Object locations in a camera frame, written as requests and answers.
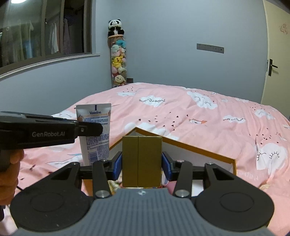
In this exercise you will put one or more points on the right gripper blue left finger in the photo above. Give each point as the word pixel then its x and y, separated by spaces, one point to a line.
pixel 112 168

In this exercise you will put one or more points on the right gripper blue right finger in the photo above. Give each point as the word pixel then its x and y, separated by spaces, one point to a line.
pixel 171 168

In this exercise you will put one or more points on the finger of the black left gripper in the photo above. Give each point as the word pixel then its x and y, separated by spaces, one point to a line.
pixel 89 129

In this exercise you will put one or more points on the Vaseline lotion tube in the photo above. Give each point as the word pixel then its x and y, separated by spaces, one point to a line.
pixel 94 140

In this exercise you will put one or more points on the gold cardboard box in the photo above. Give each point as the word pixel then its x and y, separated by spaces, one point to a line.
pixel 141 161

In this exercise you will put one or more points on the person's left hand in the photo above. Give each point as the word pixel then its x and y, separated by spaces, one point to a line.
pixel 9 178

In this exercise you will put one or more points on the stuffed toy column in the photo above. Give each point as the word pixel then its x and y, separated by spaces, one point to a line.
pixel 117 46

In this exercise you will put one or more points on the pink cloud print bedsheet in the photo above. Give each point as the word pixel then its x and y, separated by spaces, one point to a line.
pixel 256 136

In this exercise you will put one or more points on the dark window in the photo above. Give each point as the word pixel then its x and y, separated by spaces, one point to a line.
pixel 38 33

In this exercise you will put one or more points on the cream door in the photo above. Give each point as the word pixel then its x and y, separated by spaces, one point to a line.
pixel 276 86

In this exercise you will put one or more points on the grey wall switch panel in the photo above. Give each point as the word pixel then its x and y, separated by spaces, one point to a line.
pixel 210 48

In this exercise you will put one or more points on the black door handle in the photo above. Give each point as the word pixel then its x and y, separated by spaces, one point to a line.
pixel 270 67

